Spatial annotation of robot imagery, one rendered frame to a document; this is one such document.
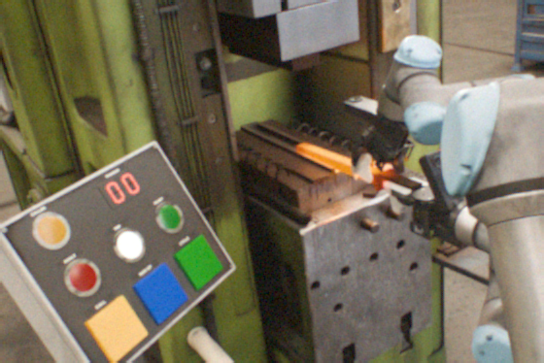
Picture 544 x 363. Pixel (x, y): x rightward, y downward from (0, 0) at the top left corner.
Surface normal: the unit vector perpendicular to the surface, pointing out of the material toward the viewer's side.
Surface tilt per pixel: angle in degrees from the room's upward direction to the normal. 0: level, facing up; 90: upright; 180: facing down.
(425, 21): 90
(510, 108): 37
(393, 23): 90
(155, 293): 60
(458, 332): 0
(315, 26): 90
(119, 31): 90
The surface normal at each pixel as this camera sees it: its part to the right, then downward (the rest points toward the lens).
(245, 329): 0.53, 0.31
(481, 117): -0.11, -0.39
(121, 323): 0.66, -0.33
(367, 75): -0.84, 0.33
